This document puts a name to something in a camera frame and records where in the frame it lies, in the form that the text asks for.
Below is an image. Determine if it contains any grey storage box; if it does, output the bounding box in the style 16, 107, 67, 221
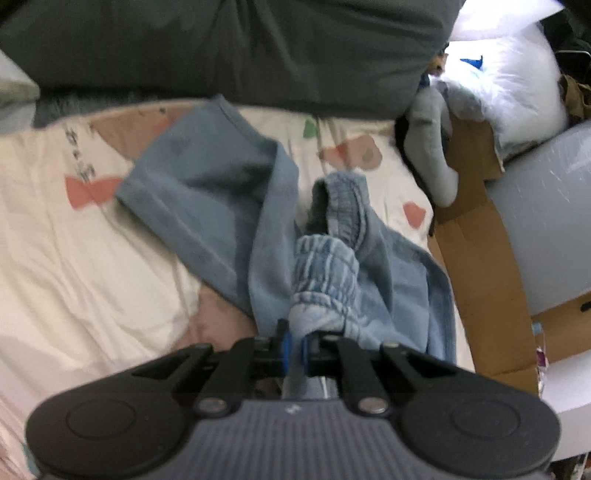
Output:
485, 122, 591, 317

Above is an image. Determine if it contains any grey-blue garment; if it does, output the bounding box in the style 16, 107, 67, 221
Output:
115, 95, 305, 337

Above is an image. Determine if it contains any grey neck pillow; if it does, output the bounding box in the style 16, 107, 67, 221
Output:
402, 85, 460, 208

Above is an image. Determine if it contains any black bag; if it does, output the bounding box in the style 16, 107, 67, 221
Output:
545, 9, 591, 84

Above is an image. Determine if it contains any grey fleece blanket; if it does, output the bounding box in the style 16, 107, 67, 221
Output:
34, 90, 153, 127

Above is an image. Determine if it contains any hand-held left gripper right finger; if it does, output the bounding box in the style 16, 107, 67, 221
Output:
301, 333, 458, 416

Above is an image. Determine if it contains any cream bear print bed sheet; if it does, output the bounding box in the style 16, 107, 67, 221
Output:
0, 99, 476, 480

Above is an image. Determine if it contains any flat cardboard sheet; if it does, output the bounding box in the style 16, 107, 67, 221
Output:
427, 111, 591, 398

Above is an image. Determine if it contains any dark grey pillow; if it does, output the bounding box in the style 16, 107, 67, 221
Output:
0, 0, 467, 118

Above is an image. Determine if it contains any white pillow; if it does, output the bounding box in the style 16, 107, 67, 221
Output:
434, 0, 571, 158

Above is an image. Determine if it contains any small doll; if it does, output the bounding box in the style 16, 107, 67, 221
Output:
427, 50, 450, 78

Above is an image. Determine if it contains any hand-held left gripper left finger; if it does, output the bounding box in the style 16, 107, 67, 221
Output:
131, 318, 293, 417

